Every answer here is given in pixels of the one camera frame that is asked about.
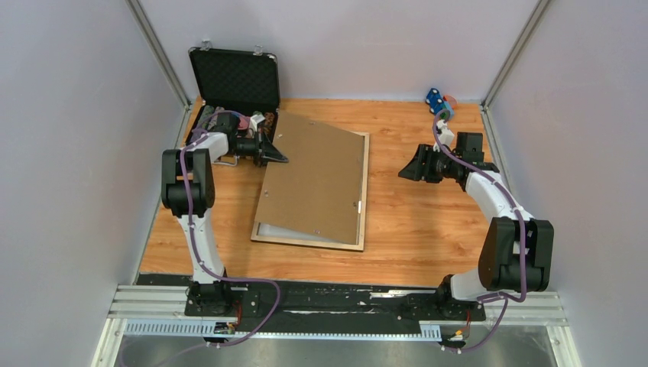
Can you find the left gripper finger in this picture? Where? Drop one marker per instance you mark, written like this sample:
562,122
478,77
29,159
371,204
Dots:
273,157
265,143

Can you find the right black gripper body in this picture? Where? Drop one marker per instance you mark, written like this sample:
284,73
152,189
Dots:
440,166

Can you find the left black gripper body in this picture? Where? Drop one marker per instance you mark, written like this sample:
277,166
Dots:
251,147

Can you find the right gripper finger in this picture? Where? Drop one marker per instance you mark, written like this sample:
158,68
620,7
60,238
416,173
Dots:
412,171
425,153

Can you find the beach landscape photo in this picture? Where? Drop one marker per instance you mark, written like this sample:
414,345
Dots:
268,233

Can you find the wooden picture frame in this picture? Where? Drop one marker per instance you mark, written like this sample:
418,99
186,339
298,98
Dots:
360,205

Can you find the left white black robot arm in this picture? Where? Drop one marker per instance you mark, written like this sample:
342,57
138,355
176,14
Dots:
188,191

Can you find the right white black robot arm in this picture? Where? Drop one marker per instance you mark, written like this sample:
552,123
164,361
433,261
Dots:
516,256

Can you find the blue orange tape dispenser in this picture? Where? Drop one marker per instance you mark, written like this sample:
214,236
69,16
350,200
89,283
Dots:
439,103

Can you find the black poker chip case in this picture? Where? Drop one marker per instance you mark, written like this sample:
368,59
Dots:
233,86

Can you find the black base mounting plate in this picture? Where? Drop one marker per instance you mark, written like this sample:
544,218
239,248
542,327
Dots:
315,307

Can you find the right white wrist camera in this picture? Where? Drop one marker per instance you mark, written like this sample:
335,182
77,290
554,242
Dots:
444,136

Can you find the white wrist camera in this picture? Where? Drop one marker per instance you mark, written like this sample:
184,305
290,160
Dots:
254,121
444,136

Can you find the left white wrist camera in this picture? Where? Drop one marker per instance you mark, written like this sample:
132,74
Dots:
254,121

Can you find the aluminium rail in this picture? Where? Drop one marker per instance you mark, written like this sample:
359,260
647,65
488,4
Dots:
168,303

